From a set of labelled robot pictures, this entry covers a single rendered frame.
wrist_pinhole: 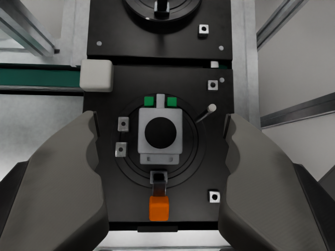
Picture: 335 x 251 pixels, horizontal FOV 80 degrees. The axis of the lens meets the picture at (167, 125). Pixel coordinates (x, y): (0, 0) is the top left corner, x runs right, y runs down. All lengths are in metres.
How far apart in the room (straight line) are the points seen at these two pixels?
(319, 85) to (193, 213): 0.41
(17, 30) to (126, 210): 0.28
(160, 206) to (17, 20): 0.28
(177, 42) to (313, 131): 0.35
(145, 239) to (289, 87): 0.42
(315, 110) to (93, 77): 0.30
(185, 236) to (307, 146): 0.33
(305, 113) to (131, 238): 0.30
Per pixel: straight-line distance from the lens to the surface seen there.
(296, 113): 0.34
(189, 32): 0.37
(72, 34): 0.40
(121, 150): 0.28
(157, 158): 0.23
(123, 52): 0.35
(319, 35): 0.63
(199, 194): 0.32
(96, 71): 0.33
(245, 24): 0.42
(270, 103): 0.50
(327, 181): 0.33
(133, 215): 0.33
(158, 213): 0.22
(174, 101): 0.25
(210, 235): 0.35
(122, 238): 0.35
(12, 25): 0.34
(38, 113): 0.43
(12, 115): 0.45
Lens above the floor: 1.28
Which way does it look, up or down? 82 degrees down
